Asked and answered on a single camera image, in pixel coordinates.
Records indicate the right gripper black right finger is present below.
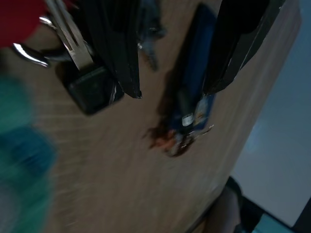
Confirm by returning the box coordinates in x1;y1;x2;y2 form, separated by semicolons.
202;0;285;96

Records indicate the teal green soft object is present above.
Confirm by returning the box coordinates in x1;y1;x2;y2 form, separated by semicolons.
0;77;59;233

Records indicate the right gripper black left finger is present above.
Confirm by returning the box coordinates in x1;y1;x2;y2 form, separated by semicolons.
80;0;146;99

